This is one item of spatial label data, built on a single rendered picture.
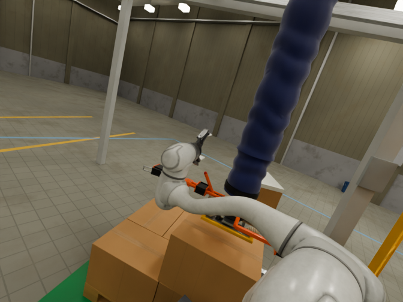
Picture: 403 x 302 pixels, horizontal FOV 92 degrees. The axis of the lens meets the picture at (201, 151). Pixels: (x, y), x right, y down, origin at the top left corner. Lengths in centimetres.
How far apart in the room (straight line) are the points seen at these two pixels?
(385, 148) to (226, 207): 200
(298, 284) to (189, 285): 124
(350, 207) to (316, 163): 716
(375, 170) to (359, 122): 722
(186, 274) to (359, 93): 907
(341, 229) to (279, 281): 224
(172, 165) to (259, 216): 34
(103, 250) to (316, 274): 160
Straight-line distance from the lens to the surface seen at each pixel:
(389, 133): 243
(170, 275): 159
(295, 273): 38
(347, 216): 254
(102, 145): 428
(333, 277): 42
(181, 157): 70
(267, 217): 56
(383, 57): 1003
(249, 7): 337
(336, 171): 959
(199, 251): 137
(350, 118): 956
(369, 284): 54
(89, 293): 220
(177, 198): 77
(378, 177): 242
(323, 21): 125
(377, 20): 307
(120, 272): 183
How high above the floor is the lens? 182
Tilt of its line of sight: 15 degrees down
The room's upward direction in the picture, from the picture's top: 17 degrees clockwise
